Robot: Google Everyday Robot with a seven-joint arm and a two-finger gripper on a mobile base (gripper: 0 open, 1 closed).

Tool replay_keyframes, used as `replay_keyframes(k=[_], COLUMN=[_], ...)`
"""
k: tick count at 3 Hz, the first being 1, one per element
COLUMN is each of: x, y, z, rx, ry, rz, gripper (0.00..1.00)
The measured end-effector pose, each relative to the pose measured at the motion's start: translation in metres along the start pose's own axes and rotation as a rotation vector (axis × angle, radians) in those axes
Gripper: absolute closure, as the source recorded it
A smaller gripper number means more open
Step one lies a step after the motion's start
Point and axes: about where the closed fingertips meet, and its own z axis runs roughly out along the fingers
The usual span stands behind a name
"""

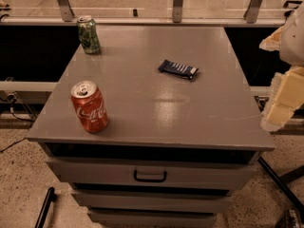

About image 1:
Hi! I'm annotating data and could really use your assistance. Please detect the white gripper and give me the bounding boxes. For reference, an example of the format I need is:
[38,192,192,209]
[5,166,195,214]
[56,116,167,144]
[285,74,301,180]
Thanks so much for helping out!
[259,4,304,132]

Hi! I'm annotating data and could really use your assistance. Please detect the dark blue snack bar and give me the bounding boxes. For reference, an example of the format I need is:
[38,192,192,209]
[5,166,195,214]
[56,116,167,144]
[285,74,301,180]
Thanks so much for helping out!
[158,60,199,80]

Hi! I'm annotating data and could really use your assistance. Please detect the red coca-cola can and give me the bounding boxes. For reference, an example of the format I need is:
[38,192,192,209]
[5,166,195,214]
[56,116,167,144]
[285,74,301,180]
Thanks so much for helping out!
[70,81,108,133]

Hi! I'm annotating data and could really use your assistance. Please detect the green soda can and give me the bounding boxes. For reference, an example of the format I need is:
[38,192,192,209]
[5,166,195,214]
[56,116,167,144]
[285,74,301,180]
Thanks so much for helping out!
[77,15,101,54]

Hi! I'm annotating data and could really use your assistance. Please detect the grey drawer cabinet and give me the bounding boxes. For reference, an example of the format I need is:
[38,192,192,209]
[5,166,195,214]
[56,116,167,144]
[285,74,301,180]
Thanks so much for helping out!
[28,26,274,228]

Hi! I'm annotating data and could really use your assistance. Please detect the black bar on floor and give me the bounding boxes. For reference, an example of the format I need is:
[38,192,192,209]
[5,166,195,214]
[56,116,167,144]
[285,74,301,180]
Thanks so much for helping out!
[34,187,57,228]

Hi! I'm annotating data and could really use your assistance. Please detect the right metal railing bracket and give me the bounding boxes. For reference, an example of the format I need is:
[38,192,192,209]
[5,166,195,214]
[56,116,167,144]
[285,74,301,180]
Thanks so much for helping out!
[243,0,263,24]

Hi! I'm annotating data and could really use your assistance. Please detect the metal railing bracket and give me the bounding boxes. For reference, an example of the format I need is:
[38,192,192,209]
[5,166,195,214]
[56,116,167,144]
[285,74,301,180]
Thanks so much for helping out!
[172,0,183,23]
[57,0,74,22]
[243,0,263,24]

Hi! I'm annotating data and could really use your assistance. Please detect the black metal floor frame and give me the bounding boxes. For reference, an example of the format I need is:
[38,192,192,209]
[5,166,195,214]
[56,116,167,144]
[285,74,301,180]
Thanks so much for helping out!
[258,157,304,222]

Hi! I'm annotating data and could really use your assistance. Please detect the middle metal railing bracket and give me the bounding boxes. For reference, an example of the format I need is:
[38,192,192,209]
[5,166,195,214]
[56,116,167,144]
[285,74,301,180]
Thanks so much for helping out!
[172,0,183,23]

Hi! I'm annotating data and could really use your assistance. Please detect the black drawer handle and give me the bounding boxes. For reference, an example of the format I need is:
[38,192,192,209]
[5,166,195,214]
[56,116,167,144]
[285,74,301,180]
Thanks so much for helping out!
[133,170,167,183]

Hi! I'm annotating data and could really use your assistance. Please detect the left metal railing bracket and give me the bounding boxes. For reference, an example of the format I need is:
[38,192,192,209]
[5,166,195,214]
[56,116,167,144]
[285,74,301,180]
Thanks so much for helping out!
[57,0,74,22]

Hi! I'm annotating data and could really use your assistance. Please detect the black cable on floor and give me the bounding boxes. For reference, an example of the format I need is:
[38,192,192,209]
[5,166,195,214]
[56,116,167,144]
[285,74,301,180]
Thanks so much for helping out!
[0,92,36,154]

